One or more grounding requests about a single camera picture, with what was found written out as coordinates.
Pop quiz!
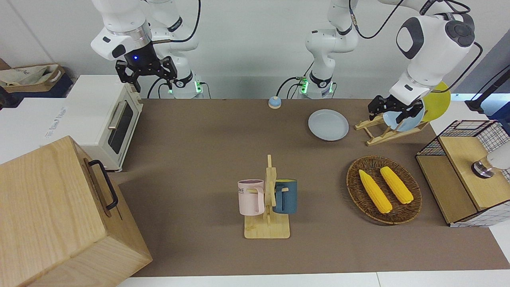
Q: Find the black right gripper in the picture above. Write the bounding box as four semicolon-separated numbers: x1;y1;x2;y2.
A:
116;56;178;93

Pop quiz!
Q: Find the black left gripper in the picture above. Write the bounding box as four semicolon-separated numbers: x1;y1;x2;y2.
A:
367;95;425;123

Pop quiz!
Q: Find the gray plate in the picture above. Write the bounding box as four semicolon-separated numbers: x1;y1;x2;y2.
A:
308;109;349;142

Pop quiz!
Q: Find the wooden plate rack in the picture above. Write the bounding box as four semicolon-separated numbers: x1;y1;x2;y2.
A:
355;118;430;146

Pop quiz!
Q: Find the light blue plate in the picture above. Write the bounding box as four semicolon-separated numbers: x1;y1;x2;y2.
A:
382;102;426;132

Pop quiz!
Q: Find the yellow plate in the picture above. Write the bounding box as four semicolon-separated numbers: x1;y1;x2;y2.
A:
422;82;451;122

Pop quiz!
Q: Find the white toaster oven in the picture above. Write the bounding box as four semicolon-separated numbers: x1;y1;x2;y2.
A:
64;75;144;172

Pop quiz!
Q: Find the yellow corn cob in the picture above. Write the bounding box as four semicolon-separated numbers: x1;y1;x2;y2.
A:
359;169;393;214
380;166;414;204

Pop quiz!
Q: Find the brown table mat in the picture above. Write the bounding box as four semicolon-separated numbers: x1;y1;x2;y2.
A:
116;98;510;277

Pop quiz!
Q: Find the brown wicker basket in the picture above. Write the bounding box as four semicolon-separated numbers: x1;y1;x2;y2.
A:
346;155;422;225

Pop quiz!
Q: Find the cardboard box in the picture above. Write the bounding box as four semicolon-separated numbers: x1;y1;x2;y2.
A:
0;64;66;94

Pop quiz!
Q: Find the white cylinder bottle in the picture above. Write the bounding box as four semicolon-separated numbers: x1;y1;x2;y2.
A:
472;148;510;179

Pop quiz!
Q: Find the dark teal mug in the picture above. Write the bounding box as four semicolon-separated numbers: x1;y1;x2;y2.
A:
273;179;298;214

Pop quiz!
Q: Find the pink mug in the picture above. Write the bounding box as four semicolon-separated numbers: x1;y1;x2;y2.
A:
238;179;265;216

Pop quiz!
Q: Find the wooden mug tree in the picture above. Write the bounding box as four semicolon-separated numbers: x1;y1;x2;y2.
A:
244;155;290;239

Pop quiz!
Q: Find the wooden drawer cabinet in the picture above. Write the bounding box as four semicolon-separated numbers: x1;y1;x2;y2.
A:
0;136;153;287

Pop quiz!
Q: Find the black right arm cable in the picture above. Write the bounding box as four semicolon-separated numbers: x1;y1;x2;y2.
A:
151;0;202;43

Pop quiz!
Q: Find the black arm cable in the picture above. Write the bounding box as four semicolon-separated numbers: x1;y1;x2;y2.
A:
151;0;202;43
349;0;484;94

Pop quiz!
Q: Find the wire grid wooden shelf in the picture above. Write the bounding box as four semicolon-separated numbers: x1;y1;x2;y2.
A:
416;120;510;228

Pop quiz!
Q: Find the black camera stand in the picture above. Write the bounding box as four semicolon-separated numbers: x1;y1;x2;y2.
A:
464;68;510;113

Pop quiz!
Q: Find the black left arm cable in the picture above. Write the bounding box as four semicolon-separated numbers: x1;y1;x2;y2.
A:
349;0;484;94

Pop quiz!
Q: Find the black drawer handle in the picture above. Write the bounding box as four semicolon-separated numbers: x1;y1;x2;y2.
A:
88;159;119;211

